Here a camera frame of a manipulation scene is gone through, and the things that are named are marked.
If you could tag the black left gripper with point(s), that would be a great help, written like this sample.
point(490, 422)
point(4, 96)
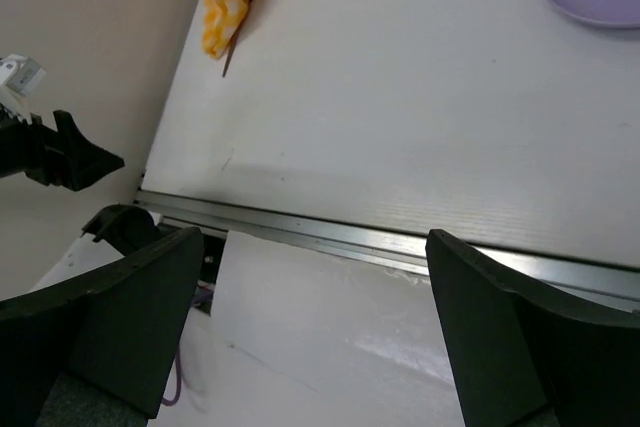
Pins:
point(62, 157)

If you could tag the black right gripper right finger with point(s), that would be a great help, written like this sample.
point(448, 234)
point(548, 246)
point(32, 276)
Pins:
point(524, 353)

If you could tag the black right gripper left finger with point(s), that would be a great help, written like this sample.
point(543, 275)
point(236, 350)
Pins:
point(97, 349)

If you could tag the copper fork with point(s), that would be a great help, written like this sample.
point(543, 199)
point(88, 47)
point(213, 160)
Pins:
point(234, 40)

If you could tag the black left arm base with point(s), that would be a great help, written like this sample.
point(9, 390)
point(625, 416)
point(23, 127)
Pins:
point(125, 228)

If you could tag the aluminium table edge rail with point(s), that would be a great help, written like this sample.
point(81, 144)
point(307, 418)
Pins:
point(608, 285)

